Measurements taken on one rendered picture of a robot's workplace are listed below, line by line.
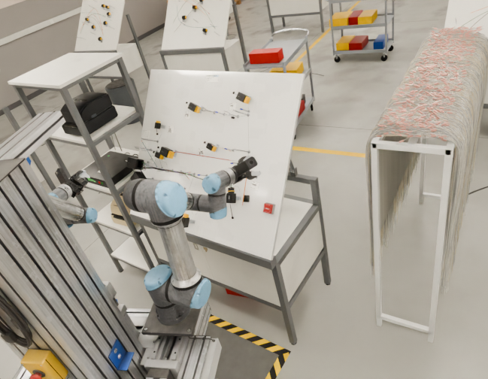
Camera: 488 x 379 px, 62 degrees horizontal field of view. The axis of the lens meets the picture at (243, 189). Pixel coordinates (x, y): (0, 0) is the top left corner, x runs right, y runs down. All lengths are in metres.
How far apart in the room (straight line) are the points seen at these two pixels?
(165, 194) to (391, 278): 2.29
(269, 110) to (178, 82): 0.74
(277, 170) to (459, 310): 1.62
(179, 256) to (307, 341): 1.69
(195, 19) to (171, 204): 5.38
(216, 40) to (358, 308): 4.34
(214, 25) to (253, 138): 4.10
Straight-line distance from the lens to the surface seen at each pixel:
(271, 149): 2.24
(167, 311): 1.71
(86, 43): 8.35
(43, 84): 2.75
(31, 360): 1.53
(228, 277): 2.74
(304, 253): 2.63
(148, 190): 1.33
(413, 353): 2.92
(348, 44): 7.05
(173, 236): 1.40
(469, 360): 2.95
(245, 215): 2.32
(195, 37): 6.42
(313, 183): 2.56
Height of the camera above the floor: 2.48
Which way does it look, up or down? 35 degrees down
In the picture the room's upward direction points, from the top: 15 degrees counter-clockwise
